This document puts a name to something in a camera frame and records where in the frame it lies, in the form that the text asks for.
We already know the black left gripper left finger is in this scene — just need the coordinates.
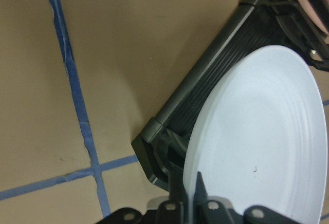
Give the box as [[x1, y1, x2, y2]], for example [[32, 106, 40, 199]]
[[156, 171, 189, 223]]

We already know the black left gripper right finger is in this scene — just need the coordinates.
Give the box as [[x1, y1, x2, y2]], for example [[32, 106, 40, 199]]
[[194, 172, 244, 224]]

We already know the light blue plate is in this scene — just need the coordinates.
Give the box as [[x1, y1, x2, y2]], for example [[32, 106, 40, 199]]
[[183, 45, 327, 223]]

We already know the black dish rack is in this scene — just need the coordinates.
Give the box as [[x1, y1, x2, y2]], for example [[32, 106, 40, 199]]
[[132, 0, 328, 190]]

